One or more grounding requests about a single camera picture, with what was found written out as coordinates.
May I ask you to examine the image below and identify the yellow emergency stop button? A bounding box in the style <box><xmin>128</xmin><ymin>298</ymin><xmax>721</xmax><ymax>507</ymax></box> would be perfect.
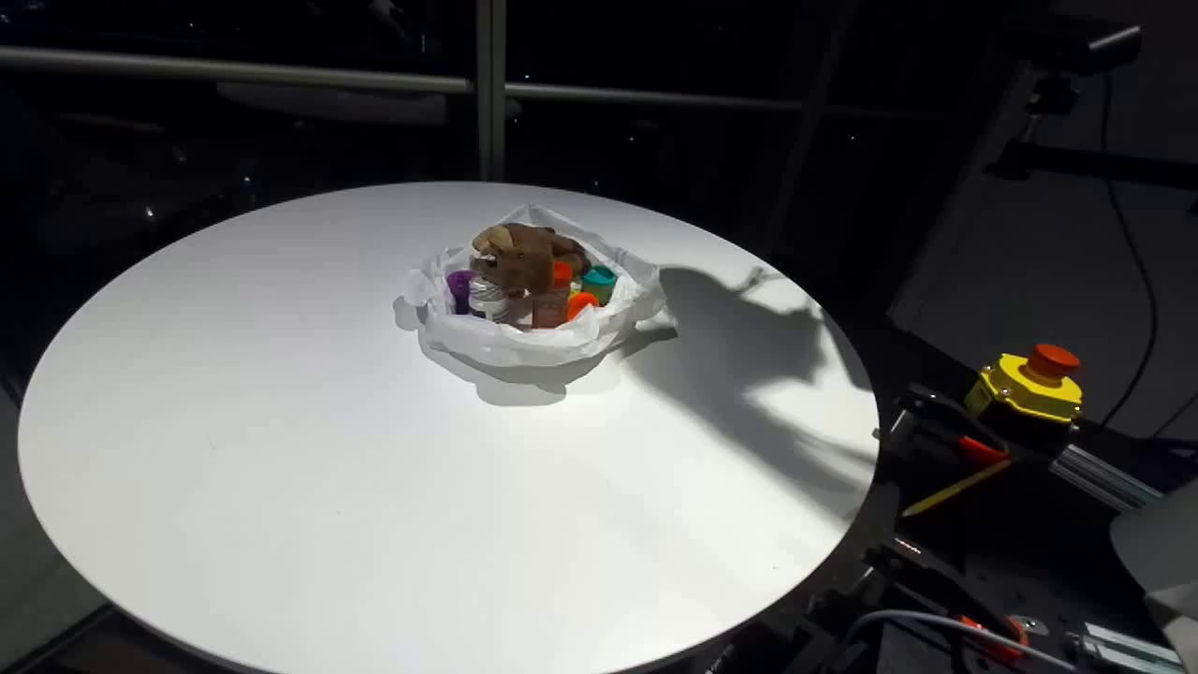
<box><xmin>965</xmin><ymin>341</ymin><xmax>1088</xmax><ymax>429</ymax></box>

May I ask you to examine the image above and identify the black metal stand bar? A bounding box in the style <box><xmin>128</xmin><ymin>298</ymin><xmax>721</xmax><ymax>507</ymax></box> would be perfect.
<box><xmin>984</xmin><ymin>139</ymin><xmax>1198</xmax><ymax>195</ymax></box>

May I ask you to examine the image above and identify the white plastic bag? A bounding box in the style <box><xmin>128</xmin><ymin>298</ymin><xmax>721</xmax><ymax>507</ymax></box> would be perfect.
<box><xmin>394</xmin><ymin>202</ymin><xmax>685</xmax><ymax>376</ymax></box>

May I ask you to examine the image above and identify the brown plush toy animal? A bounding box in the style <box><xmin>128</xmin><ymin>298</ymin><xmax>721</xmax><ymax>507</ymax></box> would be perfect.
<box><xmin>466</xmin><ymin>219</ymin><xmax>579</xmax><ymax>329</ymax></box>

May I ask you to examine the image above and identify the red clamp handle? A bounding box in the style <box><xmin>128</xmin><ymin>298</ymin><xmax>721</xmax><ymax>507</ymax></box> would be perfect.
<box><xmin>949</xmin><ymin>425</ymin><xmax>1015</xmax><ymax>471</ymax></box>

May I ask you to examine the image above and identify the aluminium profile bar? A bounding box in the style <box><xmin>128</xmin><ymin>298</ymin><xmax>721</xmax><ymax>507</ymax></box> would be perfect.
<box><xmin>1047</xmin><ymin>440</ymin><xmax>1173</xmax><ymax>514</ymax></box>

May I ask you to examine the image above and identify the thin black camera cable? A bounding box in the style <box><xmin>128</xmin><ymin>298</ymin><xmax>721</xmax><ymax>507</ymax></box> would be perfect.
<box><xmin>1091</xmin><ymin>69</ymin><xmax>1166</xmax><ymax>429</ymax></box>

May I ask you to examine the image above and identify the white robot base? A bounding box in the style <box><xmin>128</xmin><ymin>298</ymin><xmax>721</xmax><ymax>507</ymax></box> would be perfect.
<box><xmin>1106</xmin><ymin>476</ymin><xmax>1198</xmax><ymax>630</ymax></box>

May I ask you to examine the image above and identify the grey cable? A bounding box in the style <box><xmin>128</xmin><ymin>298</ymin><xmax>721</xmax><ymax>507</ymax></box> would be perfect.
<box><xmin>847</xmin><ymin>606</ymin><xmax>1078</xmax><ymax>674</ymax></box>

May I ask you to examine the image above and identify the yellow rod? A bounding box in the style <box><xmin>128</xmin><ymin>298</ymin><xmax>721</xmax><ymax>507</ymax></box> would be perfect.
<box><xmin>898</xmin><ymin>456</ymin><xmax>1017</xmax><ymax>522</ymax></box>

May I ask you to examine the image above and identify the teal lid dough cup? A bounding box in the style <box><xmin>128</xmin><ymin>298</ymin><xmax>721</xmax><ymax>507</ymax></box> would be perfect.
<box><xmin>575</xmin><ymin>260</ymin><xmax>621</xmax><ymax>306</ymax></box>

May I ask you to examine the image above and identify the grey window rail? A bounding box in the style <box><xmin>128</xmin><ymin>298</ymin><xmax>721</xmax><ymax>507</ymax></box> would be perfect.
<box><xmin>0</xmin><ymin>43</ymin><xmax>831</xmax><ymax>118</ymax></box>

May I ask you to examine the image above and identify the grey window post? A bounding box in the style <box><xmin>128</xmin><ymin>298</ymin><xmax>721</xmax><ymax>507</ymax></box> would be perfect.
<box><xmin>472</xmin><ymin>0</ymin><xmax>512</xmax><ymax>187</ymax></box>

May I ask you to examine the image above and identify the black camera on stand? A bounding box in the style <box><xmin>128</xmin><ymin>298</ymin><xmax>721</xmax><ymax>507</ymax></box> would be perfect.
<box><xmin>997</xmin><ymin>7</ymin><xmax>1145</xmax><ymax>118</ymax></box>

